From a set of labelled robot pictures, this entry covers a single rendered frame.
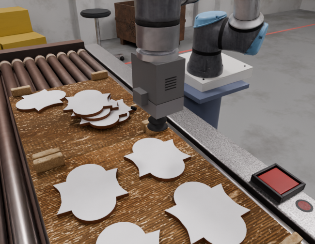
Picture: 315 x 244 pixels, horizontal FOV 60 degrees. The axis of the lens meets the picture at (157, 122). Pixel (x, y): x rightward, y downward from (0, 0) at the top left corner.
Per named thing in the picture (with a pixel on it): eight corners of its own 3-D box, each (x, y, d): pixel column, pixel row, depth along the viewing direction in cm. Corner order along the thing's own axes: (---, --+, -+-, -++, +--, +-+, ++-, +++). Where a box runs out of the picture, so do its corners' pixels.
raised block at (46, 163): (63, 160, 61) (61, 150, 60) (65, 164, 60) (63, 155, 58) (35, 169, 59) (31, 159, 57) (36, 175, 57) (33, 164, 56)
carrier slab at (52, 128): (109, 79, 104) (109, 75, 103) (167, 130, 74) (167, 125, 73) (9, 101, 89) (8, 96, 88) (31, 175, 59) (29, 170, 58)
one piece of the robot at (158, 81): (113, 33, 47) (120, 114, 56) (140, 46, 41) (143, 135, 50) (159, 26, 52) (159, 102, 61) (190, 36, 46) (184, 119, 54)
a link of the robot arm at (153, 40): (151, 30, 41) (125, 20, 47) (151, 59, 44) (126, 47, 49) (189, 23, 45) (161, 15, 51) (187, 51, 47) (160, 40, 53)
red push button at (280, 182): (274, 171, 61) (275, 166, 60) (298, 188, 57) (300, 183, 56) (255, 181, 58) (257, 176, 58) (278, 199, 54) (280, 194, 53)
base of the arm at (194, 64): (205, 59, 123) (208, 38, 117) (230, 71, 113) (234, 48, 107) (179, 68, 116) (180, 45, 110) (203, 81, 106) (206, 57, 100)
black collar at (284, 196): (274, 168, 62) (275, 162, 61) (304, 189, 56) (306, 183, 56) (250, 180, 59) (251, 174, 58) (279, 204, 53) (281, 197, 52)
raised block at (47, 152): (61, 155, 63) (58, 145, 61) (63, 159, 61) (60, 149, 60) (33, 163, 60) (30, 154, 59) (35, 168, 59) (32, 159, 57)
